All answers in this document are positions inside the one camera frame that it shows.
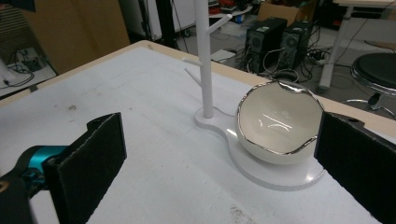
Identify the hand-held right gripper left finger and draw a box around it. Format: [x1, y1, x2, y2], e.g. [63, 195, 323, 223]
[42, 112, 128, 224]

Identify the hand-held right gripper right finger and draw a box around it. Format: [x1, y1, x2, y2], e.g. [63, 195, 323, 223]
[313, 111, 396, 224]

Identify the white bowl with silver rim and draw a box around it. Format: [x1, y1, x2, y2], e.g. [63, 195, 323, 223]
[236, 79, 325, 166]

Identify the white branched jewelry stand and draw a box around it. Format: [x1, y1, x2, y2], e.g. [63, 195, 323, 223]
[181, 0, 327, 192]

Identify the black round stool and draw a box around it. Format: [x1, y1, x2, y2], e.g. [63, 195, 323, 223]
[341, 51, 396, 119]

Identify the white desk with metal leg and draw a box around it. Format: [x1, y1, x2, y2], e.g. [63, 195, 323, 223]
[317, 0, 396, 94]

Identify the black computer tower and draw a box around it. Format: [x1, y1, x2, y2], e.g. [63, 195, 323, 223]
[244, 17, 289, 74]
[278, 21, 315, 72]

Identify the wooden panel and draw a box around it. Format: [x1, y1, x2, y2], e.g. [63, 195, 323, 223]
[21, 0, 131, 76]

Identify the cardboard box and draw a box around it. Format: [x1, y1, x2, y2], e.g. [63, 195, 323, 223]
[257, 0, 318, 26]

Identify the white flat box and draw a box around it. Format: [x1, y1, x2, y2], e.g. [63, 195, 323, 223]
[210, 49, 237, 63]

